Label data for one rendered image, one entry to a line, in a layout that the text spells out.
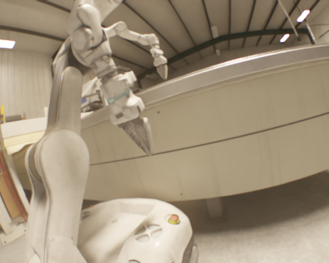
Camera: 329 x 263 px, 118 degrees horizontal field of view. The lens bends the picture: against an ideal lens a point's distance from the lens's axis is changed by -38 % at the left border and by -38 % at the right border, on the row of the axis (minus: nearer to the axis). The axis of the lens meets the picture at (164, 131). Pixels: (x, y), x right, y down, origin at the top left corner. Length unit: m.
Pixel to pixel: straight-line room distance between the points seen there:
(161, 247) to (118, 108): 0.40
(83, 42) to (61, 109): 0.22
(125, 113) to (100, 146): 0.62
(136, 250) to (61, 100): 0.50
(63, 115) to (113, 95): 0.19
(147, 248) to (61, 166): 0.32
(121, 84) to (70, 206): 0.33
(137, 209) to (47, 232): 0.46
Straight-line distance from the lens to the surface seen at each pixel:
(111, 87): 0.40
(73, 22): 0.47
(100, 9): 0.95
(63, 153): 0.43
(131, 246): 0.53
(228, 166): 0.74
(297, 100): 0.77
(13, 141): 2.18
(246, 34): 13.71
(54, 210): 0.43
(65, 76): 0.57
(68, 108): 0.53
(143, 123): 0.42
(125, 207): 0.82
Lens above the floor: 0.68
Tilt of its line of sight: 4 degrees down
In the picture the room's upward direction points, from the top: 16 degrees counter-clockwise
